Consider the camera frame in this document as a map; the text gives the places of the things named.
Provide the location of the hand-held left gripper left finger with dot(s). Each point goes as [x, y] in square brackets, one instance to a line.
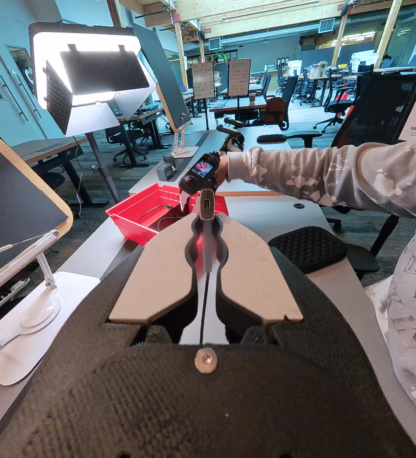
[157, 275]

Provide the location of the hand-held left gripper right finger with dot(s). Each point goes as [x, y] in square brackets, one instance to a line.
[258, 279]

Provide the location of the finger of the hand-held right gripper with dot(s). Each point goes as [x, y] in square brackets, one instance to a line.
[184, 202]
[198, 207]

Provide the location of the dark grey usb-c adapter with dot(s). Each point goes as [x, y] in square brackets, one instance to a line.
[207, 229]

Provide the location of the red plastic bin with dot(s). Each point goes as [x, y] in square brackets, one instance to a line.
[132, 222]

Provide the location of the person's right forearm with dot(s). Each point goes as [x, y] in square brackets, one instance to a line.
[318, 171]

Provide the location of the person's right hand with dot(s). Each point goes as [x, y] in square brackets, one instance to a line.
[223, 171]

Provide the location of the black charger box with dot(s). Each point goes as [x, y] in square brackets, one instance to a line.
[171, 161]

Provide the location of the grey charger box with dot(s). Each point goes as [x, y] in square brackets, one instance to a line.
[164, 173]

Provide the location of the black clamp tool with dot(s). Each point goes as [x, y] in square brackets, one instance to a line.
[229, 134]

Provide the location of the black chair armrest pad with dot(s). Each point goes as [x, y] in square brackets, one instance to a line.
[271, 138]
[308, 247]

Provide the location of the whiteboard on stand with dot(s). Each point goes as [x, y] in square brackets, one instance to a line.
[239, 77]
[202, 80]

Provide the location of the black board with white stand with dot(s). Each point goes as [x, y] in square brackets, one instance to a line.
[161, 78]
[14, 200]

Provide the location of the brown wooden chair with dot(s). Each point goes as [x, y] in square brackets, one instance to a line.
[275, 111]

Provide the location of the studio light panel on stand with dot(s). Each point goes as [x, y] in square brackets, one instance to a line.
[86, 118]

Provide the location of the white power strip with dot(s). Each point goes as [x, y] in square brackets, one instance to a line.
[11, 291]

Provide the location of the wooden desk black legs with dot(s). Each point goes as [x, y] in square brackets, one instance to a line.
[39, 146]

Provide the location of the row of black office chairs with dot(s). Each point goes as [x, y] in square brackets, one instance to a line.
[340, 103]

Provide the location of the person's torso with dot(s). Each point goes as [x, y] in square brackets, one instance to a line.
[415, 304]

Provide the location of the black mesh office chair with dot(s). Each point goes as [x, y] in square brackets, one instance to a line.
[372, 107]

